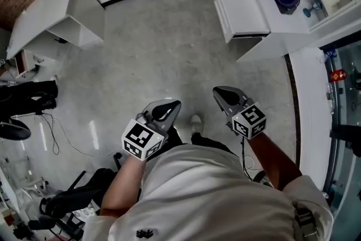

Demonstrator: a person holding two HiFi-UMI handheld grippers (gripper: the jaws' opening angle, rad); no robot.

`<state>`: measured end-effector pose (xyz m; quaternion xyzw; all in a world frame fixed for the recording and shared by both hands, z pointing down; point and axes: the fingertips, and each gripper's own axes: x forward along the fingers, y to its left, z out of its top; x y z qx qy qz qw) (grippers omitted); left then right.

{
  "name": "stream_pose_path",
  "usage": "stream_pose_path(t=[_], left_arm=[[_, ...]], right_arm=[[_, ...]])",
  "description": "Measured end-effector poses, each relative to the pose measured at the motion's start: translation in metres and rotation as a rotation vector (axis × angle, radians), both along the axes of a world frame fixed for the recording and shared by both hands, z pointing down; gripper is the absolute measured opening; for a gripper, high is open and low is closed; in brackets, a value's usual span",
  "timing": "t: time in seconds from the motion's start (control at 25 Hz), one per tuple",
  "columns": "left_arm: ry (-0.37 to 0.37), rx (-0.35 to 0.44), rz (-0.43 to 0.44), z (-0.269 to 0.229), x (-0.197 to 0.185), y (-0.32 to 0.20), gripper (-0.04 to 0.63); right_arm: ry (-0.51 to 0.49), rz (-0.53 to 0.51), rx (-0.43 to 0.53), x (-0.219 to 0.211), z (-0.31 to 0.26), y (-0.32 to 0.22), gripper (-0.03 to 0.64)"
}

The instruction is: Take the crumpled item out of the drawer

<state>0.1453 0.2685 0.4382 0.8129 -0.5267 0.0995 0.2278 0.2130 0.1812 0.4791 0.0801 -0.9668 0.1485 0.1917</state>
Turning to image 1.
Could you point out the black round chair seat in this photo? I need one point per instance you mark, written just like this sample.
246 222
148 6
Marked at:
14 129

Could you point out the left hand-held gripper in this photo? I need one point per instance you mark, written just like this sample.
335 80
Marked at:
142 136

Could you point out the brown wooden box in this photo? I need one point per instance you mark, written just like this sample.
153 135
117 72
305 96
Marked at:
24 63

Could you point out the person's left forearm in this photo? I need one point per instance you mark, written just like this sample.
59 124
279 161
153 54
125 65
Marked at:
124 183

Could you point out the white drawer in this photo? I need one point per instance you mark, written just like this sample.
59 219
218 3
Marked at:
239 5

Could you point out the white desk with shelf unit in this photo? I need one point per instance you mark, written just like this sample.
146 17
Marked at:
285 28

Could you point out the black office chair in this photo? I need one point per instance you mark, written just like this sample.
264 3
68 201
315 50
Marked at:
73 197

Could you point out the person's black trousers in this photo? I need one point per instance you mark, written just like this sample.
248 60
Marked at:
208 142

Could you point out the red hanging ornament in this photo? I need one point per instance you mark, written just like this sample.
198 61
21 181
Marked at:
338 75

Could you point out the person's right forearm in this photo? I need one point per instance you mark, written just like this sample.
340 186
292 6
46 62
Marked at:
270 161

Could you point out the blue dumbbell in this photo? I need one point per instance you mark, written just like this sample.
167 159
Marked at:
312 8

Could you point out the person's white shirt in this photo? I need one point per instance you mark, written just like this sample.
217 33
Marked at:
203 194

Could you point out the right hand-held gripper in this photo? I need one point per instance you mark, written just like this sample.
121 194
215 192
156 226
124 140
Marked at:
249 121

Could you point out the person's white shoe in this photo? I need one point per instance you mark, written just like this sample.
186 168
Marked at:
196 123

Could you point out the white open-sided table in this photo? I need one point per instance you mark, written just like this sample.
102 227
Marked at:
48 14

